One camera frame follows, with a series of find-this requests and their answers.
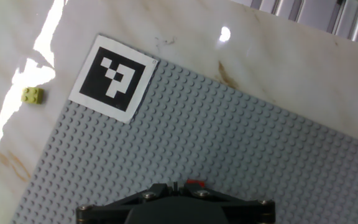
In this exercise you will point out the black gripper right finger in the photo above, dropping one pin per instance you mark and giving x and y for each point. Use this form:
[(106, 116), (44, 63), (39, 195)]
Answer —
[(244, 207)]

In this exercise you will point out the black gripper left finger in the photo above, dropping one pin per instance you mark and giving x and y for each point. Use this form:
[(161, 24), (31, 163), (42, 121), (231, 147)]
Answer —
[(110, 207)]

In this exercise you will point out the red Lego brick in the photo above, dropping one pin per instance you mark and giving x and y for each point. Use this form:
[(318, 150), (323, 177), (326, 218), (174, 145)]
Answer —
[(195, 181)]

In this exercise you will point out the grey Lego baseplate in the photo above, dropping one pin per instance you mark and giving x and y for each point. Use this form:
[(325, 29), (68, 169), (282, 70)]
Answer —
[(197, 140)]

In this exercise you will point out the small lime Lego brick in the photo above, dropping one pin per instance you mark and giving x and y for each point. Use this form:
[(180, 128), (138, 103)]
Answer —
[(33, 95)]

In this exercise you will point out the black white ArUco marker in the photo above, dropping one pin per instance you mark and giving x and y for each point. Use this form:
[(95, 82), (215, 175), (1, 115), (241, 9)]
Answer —
[(113, 79)]

